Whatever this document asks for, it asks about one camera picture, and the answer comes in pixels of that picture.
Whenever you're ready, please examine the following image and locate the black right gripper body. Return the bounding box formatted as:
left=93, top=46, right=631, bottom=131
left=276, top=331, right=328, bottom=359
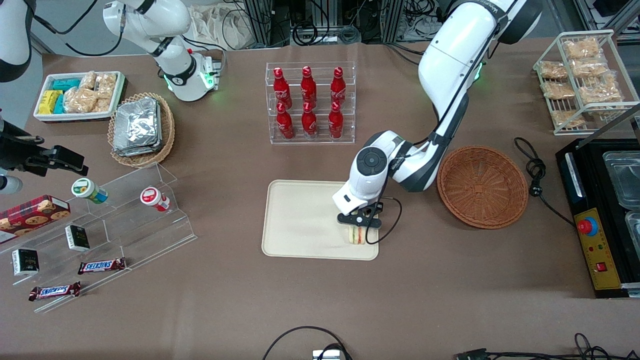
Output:
left=0, top=118, right=46, bottom=172

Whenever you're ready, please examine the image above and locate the beige rectangular tray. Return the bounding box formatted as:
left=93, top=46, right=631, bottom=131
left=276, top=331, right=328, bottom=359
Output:
left=261, top=179, right=380, bottom=261

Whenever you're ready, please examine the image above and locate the oval tan wicker basket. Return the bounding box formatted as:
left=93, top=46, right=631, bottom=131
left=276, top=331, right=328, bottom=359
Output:
left=107, top=92, right=176, bottom=168

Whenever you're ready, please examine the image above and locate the round brown wicker basket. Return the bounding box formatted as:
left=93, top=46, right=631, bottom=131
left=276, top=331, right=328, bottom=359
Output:
left=436, top=145, right=530, bottom=230

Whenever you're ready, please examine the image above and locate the green-lidded yogurt cup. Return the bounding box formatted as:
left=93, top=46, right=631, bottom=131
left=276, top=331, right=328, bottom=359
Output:
left=71, top=177, right=109, bottom=205

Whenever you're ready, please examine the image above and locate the white rectangular snack bin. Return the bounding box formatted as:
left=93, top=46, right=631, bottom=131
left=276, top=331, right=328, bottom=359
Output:
left=33, top=71, right=126, bottom=123

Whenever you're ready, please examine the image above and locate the red tartan cookie box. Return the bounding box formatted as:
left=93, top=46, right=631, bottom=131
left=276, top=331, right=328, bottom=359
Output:
left=0, top=195, right=72, bottom=245

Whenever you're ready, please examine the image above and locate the yellow snack pack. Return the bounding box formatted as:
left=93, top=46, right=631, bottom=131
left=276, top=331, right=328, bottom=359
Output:
left=38, top=90, right=64, bottom=115

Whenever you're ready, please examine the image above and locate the silver foil pack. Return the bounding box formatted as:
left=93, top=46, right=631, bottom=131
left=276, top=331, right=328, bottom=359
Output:
left=113, top=97, right=162, bottom=151
left=112, top=139, right=164, bottom=158

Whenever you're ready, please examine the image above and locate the clear acrylic bottle rack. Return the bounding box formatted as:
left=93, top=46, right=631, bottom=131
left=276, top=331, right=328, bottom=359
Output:
left=265, top=61, right=357, bottom=146

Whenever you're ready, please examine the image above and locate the red cola bottle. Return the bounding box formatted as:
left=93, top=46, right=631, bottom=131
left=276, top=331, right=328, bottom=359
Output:
left=300, top=66, right=318, bottom=108
left=330, top=66, right=348, bottom=107
left=275, top=102, right=295, bottom=140
left=273, top=67, right=293, bottom=110
left=301, top=102, right=319, bottom=140
left=328, top=101, right=345, bottom=140

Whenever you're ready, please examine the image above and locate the small black box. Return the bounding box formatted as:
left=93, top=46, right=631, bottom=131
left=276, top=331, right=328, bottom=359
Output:
left=11, top=248, right=40, bottom=277
left=65, top=224, right=92, bottom=253

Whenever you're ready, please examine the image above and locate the red-lidded yogurt cup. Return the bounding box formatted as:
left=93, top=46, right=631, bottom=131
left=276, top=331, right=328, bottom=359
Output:
left=140, top=186, right=171, bottom=213

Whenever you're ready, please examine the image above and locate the clear acrylic stepped display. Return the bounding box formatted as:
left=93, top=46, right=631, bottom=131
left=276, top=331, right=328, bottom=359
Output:
left=0, top=162, right=198, bottom=314

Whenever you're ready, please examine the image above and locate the brown Snickers bar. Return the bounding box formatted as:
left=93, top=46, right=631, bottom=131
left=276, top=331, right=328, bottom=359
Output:
left=77, top=257, right=128, bottom=276
left=28, top=282, right=82, bottom=302

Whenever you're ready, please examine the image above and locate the beige canvas bag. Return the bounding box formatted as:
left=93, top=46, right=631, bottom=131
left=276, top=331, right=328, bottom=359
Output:
left=189, top=4, right=254, bottom=51

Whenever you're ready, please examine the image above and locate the black machine with yellow panel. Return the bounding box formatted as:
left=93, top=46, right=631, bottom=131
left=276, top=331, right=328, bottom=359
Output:
left=555, top=138, right=640, bottom=300

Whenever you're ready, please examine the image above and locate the clear bag of fried snacks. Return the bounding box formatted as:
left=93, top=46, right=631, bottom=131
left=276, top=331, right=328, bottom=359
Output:
left=570, top=57, right=609, bottom=79
left=542, top=81, right=577, bottom=100
left=539, top=61, right=569, bottom=81
left=578, top=73, right=624, bottom=105
left=563, top=37, right=602, bottom=60
left=551, top=110, right=584, bottom=129

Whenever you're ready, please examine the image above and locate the clear plastic container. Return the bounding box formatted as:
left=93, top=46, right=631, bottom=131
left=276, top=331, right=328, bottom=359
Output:
left=625, top=210, right=640, bottom=247
left=602, top=150, right=640, bottom=210

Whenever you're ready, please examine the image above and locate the grey metal bar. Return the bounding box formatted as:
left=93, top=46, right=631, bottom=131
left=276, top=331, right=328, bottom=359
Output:
left=589, top=102, right=640, bottom=136

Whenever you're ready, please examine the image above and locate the black left wrist camera cable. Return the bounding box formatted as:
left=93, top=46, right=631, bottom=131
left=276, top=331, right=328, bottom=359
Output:
left=365, top=196, right=403, bottom=246

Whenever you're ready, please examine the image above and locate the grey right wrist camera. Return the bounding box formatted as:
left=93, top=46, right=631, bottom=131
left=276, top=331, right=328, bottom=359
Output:
left=0, top=174, right=24, bottom=195

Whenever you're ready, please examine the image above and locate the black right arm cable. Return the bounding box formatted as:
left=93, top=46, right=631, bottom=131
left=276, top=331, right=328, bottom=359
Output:
left=29, top=0, right=126, bottom=57

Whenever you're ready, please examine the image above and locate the black looped cable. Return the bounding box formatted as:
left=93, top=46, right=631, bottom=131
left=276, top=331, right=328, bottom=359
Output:
left=262, top=326, right=354, bottom=360

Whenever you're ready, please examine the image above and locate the black power cable with plug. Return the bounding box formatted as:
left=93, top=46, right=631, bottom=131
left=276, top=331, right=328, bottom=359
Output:
left=514, top=137, right=577, bottom=227

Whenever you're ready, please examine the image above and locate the black cable with connector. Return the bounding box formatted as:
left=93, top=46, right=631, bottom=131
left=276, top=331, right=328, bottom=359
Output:
left=455, top=332, right=640, bottom=360

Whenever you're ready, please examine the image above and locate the coiled black cable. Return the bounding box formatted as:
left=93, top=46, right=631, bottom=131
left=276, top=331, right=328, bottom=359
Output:
left=292, top=22, right=319, bottom=47

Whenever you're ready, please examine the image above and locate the aluminium frame post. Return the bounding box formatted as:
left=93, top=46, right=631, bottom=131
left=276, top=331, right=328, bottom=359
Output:
left=382, top=0, right=404, bottom=44
left=245, top=0, right=274, bottom=49

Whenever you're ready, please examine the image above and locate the white wire rack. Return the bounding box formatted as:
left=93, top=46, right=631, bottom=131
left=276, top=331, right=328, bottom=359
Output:
left=533, top=29, right=640, bottom=137

